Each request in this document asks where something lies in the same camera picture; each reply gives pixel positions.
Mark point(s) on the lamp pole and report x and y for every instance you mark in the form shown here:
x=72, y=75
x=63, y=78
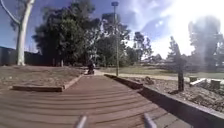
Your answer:
x=116, y=46

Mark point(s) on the person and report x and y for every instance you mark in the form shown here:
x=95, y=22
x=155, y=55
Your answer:
x=90, y=65

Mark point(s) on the mobility scooter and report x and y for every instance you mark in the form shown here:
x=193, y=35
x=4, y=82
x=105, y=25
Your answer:
x=90, y=72

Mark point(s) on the green grass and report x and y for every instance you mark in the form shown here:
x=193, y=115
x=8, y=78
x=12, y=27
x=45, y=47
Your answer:
x=143, y=70

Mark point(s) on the pale path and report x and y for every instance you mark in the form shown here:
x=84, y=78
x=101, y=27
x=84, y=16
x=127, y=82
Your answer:
x=150, y=76

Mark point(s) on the brown wooden deck path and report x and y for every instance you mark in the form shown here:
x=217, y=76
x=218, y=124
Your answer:
x=100, y=103

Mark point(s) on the group of dark green trees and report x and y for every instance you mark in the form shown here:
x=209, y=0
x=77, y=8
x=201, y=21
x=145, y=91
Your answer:
x=73, y=36

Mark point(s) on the robot's own part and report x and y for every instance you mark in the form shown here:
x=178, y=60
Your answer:
x=81, y=122
x=150, y=122

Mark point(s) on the long wooden edging beam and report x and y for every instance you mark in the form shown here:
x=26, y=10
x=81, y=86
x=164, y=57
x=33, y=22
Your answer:
x=173, y=106

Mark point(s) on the low wooden bed edging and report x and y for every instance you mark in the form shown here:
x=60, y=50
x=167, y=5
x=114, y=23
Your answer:
x=40, y=88

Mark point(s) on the brown mulch bed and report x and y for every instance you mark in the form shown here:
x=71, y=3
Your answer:
x=36, y=75

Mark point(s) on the low block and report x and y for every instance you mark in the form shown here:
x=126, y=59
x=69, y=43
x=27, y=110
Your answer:
x=215, y=83
x=193, y=79

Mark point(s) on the pale slanted plank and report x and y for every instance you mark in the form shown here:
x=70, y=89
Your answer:
x=198, y=82

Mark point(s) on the mulch bed with blocks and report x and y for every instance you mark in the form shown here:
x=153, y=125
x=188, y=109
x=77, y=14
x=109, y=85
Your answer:
x=200, y=95

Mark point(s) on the white-trunked tree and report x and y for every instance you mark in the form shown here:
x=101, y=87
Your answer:
x=21, y=43

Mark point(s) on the tall hazy dark tree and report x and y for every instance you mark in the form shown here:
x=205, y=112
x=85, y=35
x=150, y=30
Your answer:
x=206, y=43

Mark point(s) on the dark fence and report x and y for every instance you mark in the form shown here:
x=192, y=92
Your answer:
x=8, y=56

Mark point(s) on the dark wooden post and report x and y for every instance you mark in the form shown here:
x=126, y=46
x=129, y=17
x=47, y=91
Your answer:
x=181, y=81

